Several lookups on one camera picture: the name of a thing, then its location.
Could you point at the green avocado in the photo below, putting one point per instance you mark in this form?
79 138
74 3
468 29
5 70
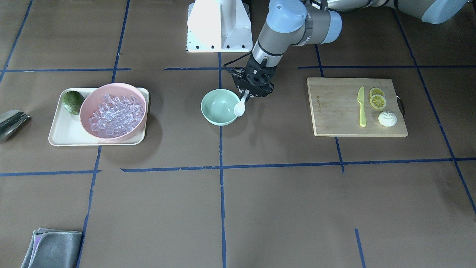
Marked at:
72 101

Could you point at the stainless steel ice scoop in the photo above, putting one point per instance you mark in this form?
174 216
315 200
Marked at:
10 122

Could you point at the lower lemon slice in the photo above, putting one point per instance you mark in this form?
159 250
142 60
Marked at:
378 101

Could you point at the upper lemon slice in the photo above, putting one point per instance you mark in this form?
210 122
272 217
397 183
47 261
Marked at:
376 91

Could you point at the pink bowl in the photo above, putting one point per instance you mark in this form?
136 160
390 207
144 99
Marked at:
90 105

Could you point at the yellow plastic knife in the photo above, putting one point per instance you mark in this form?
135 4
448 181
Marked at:
362 115

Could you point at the lemon slice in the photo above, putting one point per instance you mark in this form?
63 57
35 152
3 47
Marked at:
376 91
378 101

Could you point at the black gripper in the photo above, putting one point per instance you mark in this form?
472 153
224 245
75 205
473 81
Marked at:
242 86

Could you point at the pile of clear ice cubes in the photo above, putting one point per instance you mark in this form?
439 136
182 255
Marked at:
116 116

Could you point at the cream rectangular tray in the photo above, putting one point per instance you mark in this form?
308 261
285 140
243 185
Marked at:
67 130

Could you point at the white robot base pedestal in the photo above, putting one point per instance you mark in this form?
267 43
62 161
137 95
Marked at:
218 26

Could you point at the white plastic spoon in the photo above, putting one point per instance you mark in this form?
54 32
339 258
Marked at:
239 108

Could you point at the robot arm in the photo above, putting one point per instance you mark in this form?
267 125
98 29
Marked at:
301 22

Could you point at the folded grey cloth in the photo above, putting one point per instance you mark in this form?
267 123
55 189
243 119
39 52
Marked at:
52 248

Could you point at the mint green bowl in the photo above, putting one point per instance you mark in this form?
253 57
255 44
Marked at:
217 107

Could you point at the bamboo cutting board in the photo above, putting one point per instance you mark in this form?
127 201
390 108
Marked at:
335 109

